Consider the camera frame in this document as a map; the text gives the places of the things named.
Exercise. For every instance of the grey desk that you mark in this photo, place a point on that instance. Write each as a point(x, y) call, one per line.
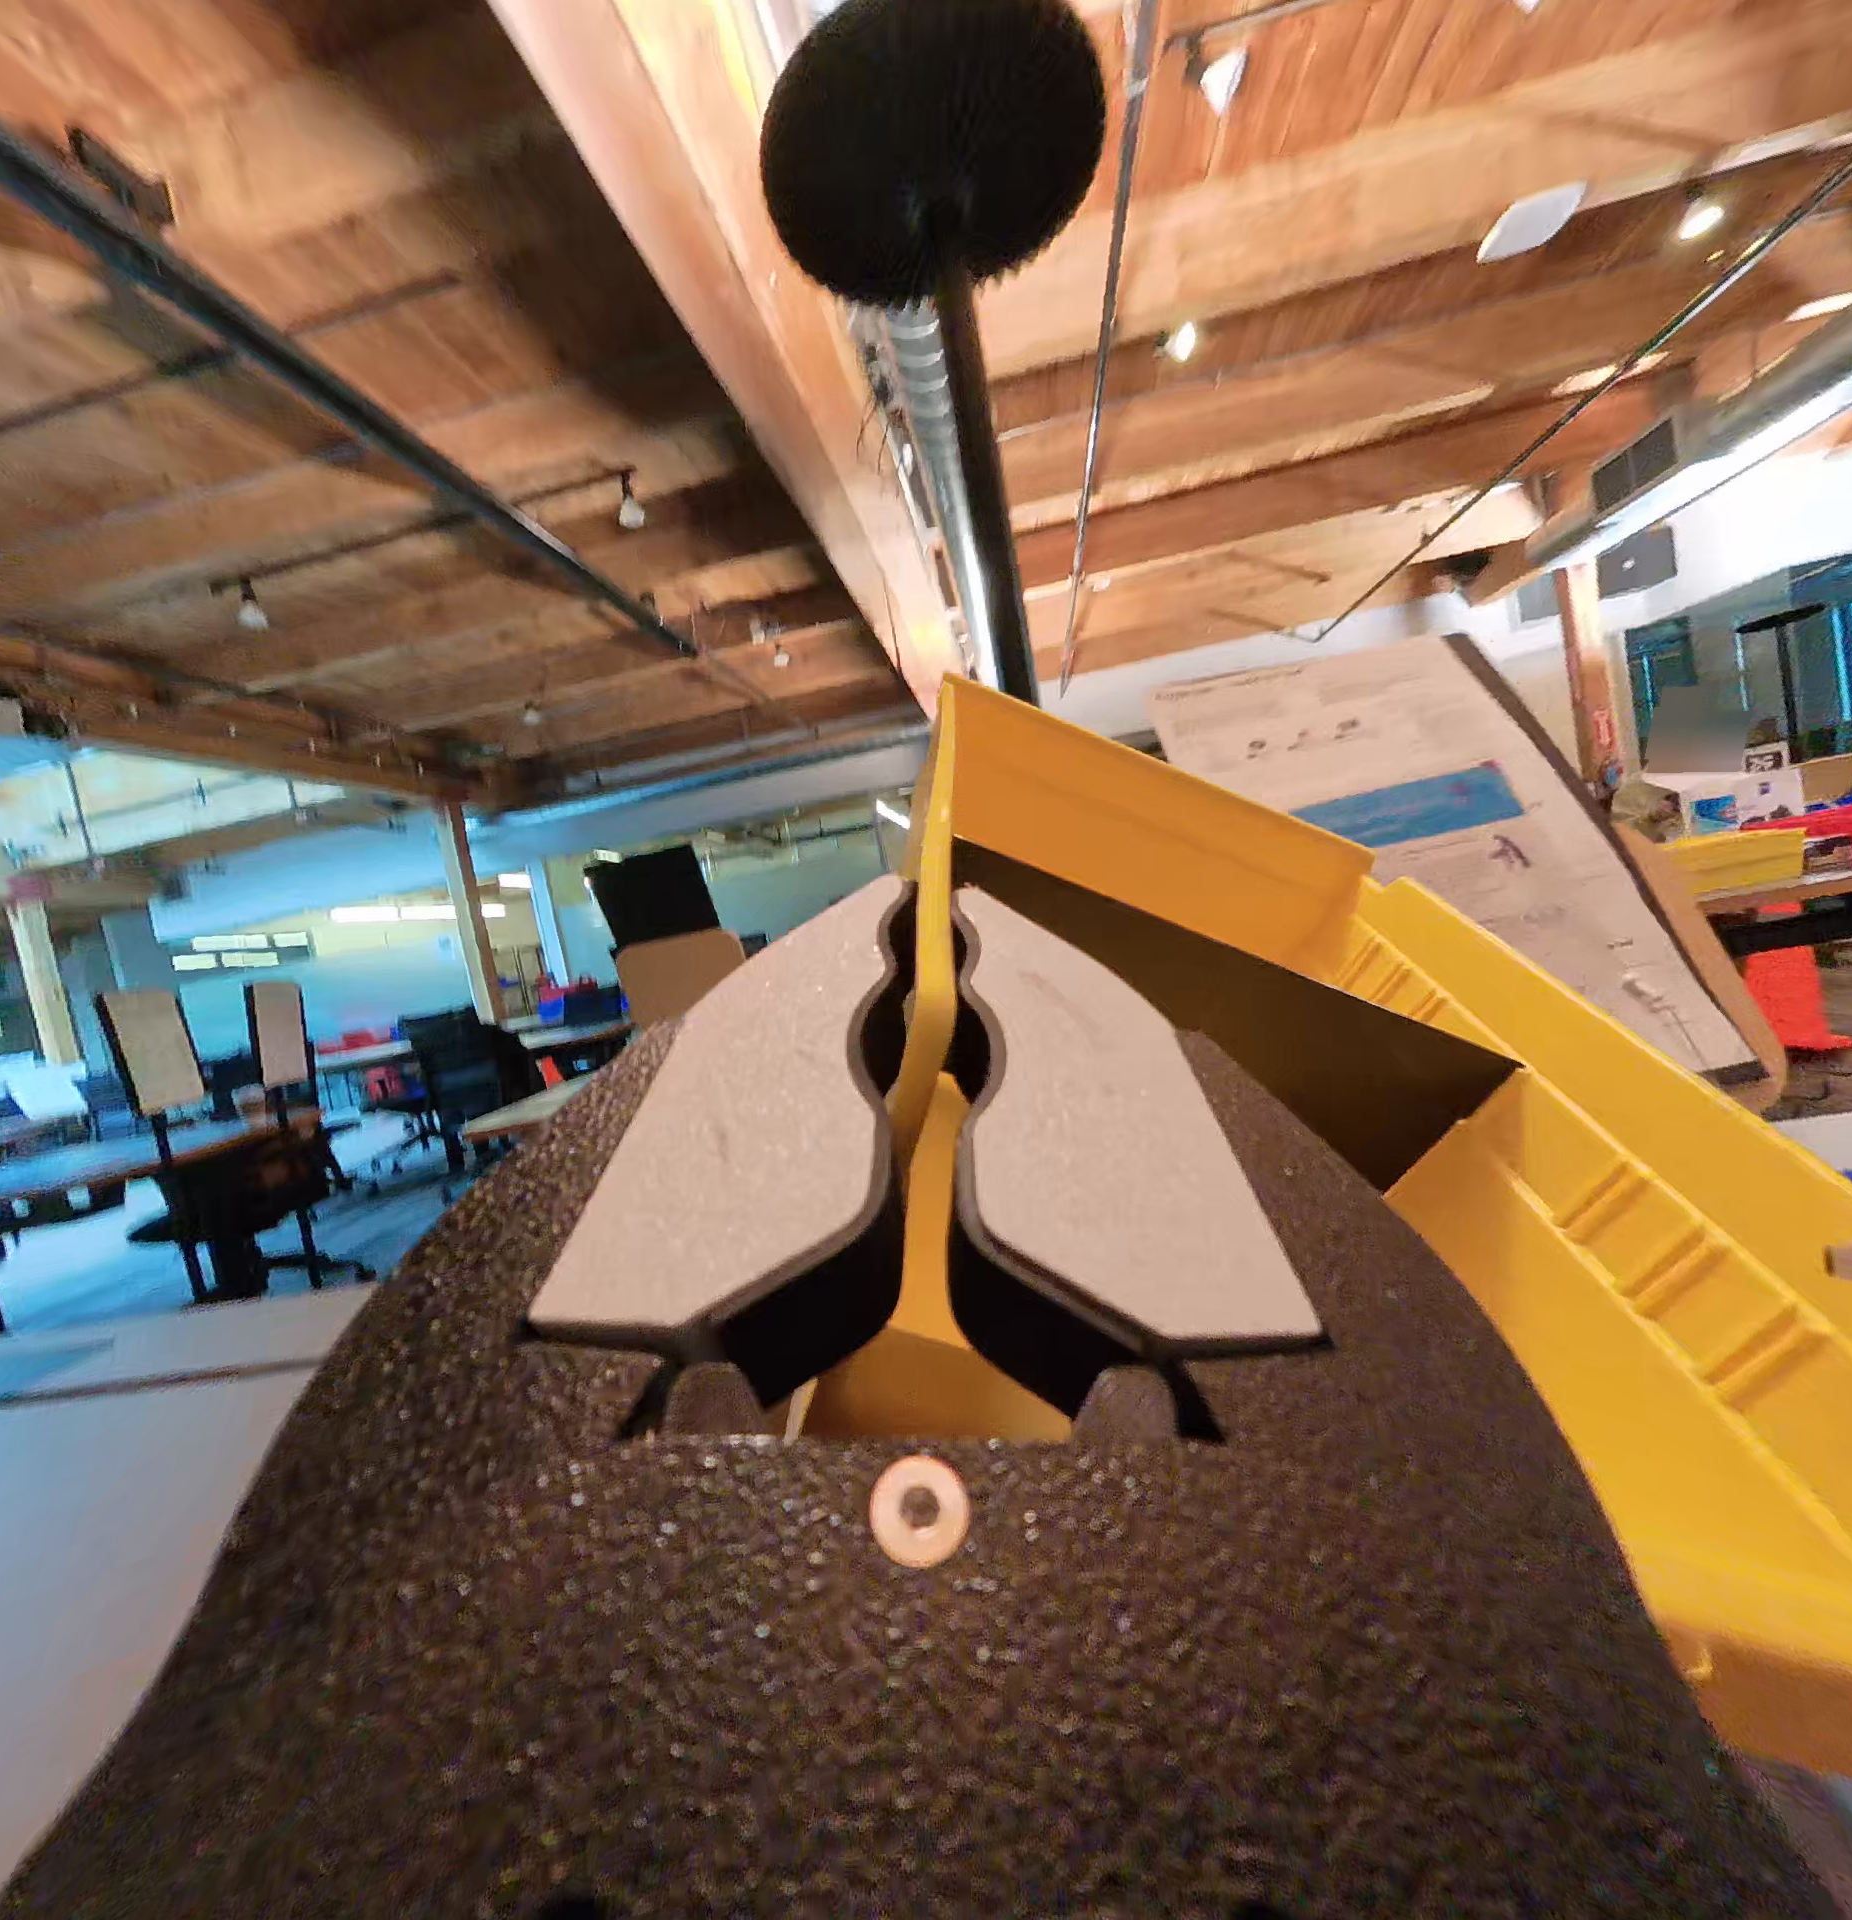
point(102, 1500)

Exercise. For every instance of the wooden instruction board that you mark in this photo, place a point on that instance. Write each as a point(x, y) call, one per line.
point(1660, 899)

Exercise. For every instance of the black monitor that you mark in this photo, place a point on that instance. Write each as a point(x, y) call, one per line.
point(649, 894)

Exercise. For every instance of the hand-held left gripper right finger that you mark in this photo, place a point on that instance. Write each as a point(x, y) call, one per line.
point(1120, 1171)

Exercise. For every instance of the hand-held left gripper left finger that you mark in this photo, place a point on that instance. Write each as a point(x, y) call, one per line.
point(729, 1141)

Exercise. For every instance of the orange traffic cone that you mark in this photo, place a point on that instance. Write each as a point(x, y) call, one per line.
point(1795, 975)

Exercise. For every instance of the silver ventilation duct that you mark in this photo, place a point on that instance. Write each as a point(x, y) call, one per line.
point(927, 450)

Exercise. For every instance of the paper instruction sheet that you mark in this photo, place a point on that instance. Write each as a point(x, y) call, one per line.
point(1392, 781)

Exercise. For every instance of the red plastic bin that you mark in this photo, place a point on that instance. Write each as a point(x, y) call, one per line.
point(1842, 833)

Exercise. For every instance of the black fuzzy ball on pole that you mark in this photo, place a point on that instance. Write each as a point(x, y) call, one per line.
point(927, 135)

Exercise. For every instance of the yellow plastic bin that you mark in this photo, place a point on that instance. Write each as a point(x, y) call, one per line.
point(1617, 1275)

